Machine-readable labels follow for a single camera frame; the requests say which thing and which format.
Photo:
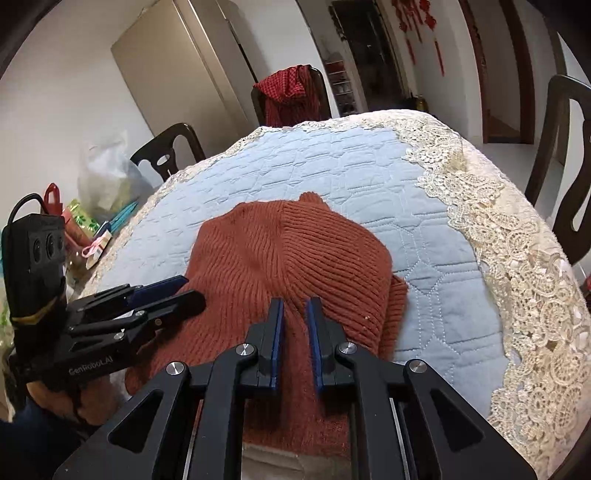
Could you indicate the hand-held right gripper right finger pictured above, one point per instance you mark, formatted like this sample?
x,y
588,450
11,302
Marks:
x,y
315,341

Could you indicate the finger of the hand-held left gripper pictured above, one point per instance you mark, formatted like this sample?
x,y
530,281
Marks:
x,y
157,288
180,304

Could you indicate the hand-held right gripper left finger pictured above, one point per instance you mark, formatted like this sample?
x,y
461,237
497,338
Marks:
x,y
277,341

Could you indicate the rust knitted sweater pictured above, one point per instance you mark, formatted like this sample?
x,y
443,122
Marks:
x,y
286,258

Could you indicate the person's left forearm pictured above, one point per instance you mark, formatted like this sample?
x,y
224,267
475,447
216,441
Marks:
x,y
32,443

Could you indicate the person's left hand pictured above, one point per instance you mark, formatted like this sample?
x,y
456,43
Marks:
x,y
92,401

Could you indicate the small pink white packet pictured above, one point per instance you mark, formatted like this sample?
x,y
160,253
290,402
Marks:
x,y
97,247

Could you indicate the green patterned gift bag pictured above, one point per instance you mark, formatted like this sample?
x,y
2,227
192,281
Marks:
x,y
81,221

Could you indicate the red gift bag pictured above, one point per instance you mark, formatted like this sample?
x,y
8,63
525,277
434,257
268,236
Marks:
x,y
53,198

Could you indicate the teal plastic object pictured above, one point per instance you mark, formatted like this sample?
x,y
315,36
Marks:
x,y
122,214

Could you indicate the white plastic bag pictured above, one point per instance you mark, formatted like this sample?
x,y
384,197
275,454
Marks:
x,y
106,175

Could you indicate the dark wooden chair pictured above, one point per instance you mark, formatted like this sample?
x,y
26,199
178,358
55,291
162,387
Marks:
x,y
178,131
323,97
554,120

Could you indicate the beige sliding door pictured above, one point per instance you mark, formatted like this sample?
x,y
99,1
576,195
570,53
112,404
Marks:
x,y
184,69

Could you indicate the red checkered garment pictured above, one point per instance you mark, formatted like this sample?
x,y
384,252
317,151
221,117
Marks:
x,y
286,97

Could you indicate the white shoe rack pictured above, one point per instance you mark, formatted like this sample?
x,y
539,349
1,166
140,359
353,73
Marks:
x,y
341,87

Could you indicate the yellow green bottle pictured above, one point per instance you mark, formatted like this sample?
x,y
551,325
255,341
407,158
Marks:
x,y
420,102

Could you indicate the dark doorway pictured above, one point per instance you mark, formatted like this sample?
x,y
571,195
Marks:
x,y
369,55

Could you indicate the red knot wall hanging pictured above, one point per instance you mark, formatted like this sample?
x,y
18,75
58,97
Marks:
x,y
439,55
411,48

